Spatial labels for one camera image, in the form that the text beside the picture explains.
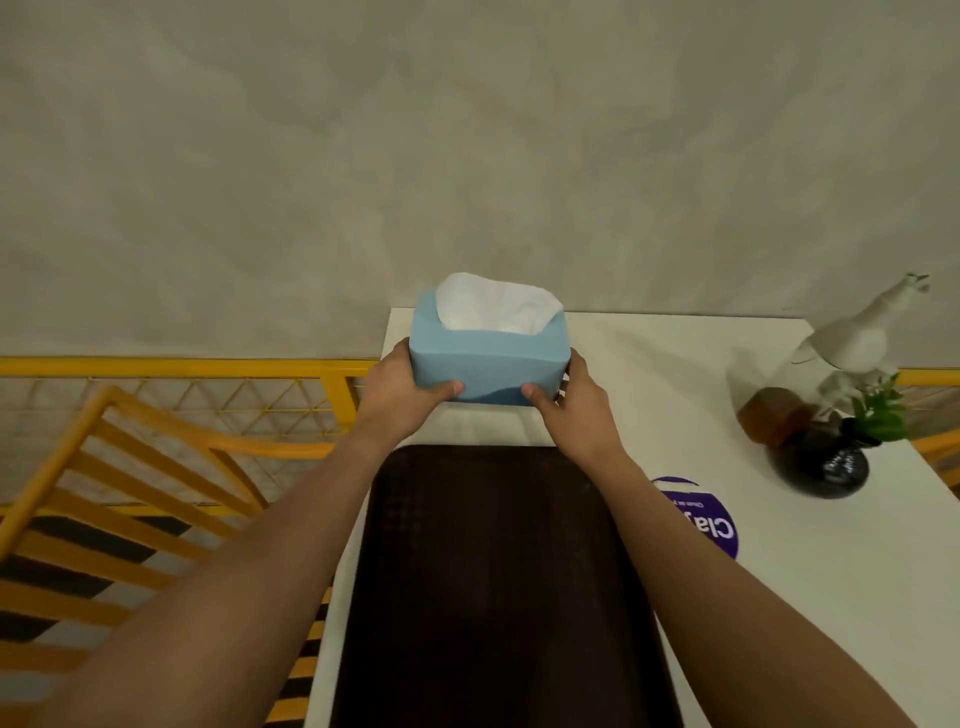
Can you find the person's right hand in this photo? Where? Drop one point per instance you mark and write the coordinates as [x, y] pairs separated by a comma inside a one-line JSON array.
[[581, 420]]

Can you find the dark brown tray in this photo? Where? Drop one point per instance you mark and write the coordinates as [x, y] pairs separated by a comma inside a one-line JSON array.
[[495, 592]]

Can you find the blue tissue box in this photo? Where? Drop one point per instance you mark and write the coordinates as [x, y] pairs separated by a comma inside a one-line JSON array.
[[487, 364]]

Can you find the person's right forearm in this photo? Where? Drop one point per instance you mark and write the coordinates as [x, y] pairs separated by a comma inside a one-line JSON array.
[[742, 600]]

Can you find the person's right thumb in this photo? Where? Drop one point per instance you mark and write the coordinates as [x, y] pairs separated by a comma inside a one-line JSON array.
[[538, 400]]

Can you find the person's left forearm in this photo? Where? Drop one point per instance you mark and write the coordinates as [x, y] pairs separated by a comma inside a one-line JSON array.
[[217, 592]]

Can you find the round purple sticker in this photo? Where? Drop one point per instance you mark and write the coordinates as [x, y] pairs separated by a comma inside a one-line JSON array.
[[705, 517]]

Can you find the yellow wooden chair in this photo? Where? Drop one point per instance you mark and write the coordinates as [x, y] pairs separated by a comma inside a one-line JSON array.
[[127, 525]]

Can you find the green plant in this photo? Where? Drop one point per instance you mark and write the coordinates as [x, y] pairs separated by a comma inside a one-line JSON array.
[[879, 412]]

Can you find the black round vase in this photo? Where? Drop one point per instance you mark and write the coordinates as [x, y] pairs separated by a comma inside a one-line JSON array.
[[821, 465]]

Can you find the person's left hand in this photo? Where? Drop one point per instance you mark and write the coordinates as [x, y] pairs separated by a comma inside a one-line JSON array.
[[390, 401]]

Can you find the person's left thumb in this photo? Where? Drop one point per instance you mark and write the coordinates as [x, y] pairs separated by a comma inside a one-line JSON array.
[[441, 391]]

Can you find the white tissue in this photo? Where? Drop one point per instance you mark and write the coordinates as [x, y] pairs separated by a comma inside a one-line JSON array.
[[495, 304]]

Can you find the brown glass jar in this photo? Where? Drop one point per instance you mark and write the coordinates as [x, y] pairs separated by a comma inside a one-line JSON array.
[[772, 416]]

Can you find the yellow metal railing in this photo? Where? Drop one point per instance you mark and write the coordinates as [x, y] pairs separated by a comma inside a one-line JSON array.
[[187, 375]]

